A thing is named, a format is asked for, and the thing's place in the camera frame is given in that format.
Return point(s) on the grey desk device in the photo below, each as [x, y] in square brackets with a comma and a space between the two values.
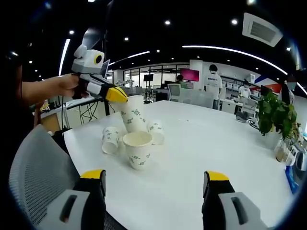
[242, 117]

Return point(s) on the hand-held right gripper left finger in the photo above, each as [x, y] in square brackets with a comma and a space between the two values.
[92, 203]

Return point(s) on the wooden side desk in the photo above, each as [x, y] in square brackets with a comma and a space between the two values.
[52, 119]

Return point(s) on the grey mesh chair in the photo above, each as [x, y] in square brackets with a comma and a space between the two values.
[40, 167]

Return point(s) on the white table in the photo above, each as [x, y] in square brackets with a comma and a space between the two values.
[192, 158]

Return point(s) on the ceiling light strip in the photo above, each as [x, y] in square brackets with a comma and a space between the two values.
[64, 56]
[230, 50]

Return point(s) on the person's left hand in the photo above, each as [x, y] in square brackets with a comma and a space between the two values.
[66, 85]

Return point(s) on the white office chair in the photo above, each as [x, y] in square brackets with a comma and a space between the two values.
[174, 91]

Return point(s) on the person's dark shirt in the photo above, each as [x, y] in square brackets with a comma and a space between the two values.
[21, 117]

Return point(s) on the green print paper cup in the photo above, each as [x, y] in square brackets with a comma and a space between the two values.
[134, 115]

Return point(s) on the black stand pole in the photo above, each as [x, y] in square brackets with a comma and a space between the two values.
[107, 110]

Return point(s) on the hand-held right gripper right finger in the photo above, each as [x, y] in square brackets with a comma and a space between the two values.
[214, 206]

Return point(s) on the ceiling air conditioner vent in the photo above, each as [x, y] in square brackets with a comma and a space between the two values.
[260, 30]

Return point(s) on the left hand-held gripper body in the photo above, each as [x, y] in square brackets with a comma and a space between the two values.
[88, 61]

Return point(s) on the yellow packet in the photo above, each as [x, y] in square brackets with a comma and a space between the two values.
[45, 106]

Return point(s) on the green potted plant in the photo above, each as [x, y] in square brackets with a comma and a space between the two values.
[273, 112]

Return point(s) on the grey curved object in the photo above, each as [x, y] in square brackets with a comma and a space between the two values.
[299, 160]

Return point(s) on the translucent grey chair back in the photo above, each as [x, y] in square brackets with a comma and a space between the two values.
[199, 98]

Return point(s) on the red screen monitor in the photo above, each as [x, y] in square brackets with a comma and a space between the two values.
[190, 74]

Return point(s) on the black screen on stand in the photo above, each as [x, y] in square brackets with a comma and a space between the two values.
[148, 77]

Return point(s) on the blue packet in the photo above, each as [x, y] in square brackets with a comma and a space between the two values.
[291, 179]

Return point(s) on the group of white paper cups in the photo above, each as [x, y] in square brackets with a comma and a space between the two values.
[138, 153]

